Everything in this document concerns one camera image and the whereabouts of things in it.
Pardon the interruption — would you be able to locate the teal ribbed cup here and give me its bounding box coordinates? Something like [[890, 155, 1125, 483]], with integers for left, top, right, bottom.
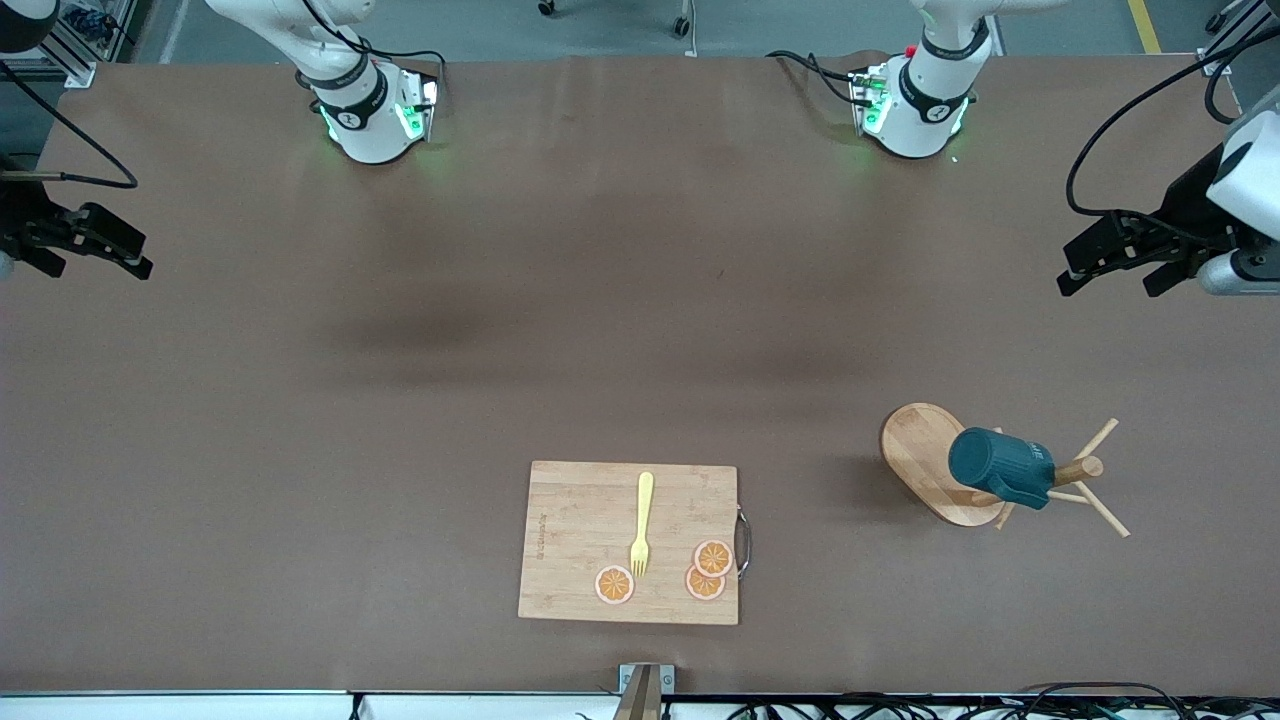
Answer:
[[948, 426, 1056, 511]]

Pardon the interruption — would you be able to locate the wooden mug tree rack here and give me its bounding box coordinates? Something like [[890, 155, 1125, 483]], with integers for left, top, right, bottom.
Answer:
[[880, 402, 1131, 539]]

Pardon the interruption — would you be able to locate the yellow plastic fork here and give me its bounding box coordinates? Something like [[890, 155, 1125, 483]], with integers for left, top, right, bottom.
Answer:
[[629, 472, 656, 579]]

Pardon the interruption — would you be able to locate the aluminium frame post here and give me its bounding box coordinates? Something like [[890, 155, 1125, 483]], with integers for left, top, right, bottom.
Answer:
[[1197, 0, 1280, 76], [50, 0, 136, 89]]

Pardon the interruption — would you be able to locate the black left arm base cable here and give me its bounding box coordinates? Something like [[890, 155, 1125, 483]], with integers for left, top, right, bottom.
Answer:
[[765, 50, 871, 106]]

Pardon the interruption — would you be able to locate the black arm base cable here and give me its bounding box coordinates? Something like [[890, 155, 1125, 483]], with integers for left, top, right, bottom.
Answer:
[[300, 0, 446, 101], [765, 50, 871, 106]]

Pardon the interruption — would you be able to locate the black right arm base cable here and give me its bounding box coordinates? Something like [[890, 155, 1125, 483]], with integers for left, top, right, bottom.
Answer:
[[300, 0, 446, 101]]

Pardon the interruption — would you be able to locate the bamboo cutting board, metal handle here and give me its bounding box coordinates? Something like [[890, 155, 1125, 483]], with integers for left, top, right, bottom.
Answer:
[[517, 460, 753, 627]]

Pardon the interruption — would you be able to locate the black cable bundle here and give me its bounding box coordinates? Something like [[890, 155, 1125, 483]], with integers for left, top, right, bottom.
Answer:
[[725, 683, 1280, 720]]

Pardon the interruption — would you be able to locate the metal table edge bracket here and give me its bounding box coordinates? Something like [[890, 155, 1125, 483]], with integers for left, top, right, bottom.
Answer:
[[618, 663, 676, 720]]

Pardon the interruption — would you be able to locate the brown camera mount bar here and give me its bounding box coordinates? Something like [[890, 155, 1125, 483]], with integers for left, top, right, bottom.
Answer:
[[612, 665, 661, 720]]

